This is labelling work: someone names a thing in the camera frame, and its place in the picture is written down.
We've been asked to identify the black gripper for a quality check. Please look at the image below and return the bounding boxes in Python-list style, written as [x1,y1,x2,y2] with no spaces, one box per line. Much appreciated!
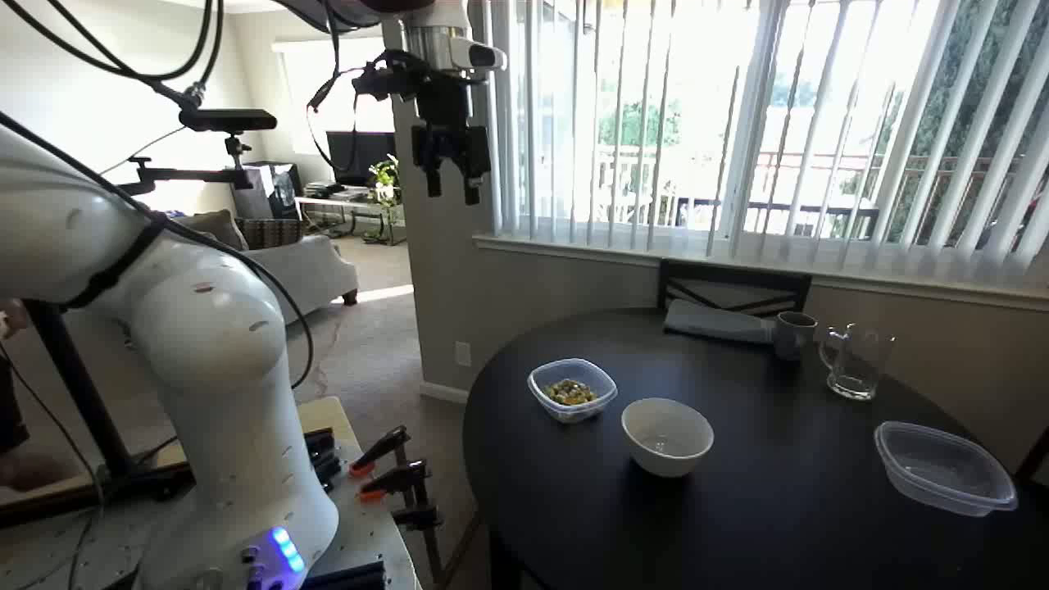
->
[409,70,491,210]

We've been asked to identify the small clear plastic sweets container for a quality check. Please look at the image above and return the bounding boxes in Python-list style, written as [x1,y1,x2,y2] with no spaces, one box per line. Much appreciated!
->
[524,355,620,427]

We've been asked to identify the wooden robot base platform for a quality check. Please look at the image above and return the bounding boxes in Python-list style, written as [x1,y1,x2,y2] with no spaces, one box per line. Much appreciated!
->
[0,394,425,590]

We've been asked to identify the colourful sweets pile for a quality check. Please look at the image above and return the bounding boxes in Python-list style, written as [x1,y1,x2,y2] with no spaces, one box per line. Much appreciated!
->
[545,372,599,410]

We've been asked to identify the white ceramic bowl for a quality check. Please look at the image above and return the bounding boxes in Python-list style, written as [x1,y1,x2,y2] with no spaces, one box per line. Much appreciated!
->
[620,394,717,482]

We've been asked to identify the green potted plant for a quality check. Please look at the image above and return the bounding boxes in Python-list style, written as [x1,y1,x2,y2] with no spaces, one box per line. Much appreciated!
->
[365,152,407,247]

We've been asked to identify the black television screen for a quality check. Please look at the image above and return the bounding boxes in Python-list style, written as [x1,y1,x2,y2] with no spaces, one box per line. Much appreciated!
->
[325,128,400,189]

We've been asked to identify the low television table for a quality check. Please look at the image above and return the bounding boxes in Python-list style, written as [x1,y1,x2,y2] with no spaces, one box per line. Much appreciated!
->
[293,189,388,242]

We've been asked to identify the light grey sofa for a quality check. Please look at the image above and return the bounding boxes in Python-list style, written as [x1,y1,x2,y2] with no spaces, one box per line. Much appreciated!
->
[178,207,365,329]

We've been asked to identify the black orange-tipped spring clamp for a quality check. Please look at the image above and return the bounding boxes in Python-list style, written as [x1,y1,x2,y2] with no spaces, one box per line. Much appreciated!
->
[348,424,412,482]
[358,454,432,508]

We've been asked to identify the grey folded cloth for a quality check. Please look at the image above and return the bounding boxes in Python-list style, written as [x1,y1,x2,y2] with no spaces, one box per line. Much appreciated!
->
[658,296,779,350]

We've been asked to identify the black mounting block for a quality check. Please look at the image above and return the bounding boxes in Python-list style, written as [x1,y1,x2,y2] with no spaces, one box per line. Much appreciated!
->
[302,427,343,493]

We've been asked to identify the white vertical window blinds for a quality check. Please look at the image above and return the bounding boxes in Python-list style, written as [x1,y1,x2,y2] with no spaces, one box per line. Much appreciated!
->
[485,0,1049,289]

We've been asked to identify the dark grey mug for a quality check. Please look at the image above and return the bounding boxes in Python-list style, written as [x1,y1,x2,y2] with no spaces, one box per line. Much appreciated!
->
[772,311,819,365]

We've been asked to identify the black flat box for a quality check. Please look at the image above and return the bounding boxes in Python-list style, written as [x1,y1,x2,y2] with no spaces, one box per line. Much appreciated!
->
[306,561,392,590]

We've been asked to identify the black tripod stand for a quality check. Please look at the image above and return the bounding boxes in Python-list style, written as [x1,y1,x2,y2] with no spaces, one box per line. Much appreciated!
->
[16,128,260,505]

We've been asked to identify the clear glass mug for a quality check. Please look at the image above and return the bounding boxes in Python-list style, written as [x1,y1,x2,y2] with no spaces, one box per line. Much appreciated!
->
[815,322,899,403]

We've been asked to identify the empty clear plastic container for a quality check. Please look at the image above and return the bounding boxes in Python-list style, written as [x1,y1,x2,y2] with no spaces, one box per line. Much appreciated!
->
[873,421,1021,520]

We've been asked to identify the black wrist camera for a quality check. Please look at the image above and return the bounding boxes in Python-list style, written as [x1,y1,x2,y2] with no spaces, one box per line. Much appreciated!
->
[352,50,441,104]

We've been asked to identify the black stereo camera bar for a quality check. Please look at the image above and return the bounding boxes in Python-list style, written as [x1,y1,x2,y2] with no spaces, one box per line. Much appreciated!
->
[178,104,281,139]

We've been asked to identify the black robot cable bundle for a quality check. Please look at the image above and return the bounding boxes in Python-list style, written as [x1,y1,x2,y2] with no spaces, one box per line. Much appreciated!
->
[0,0,322,394]

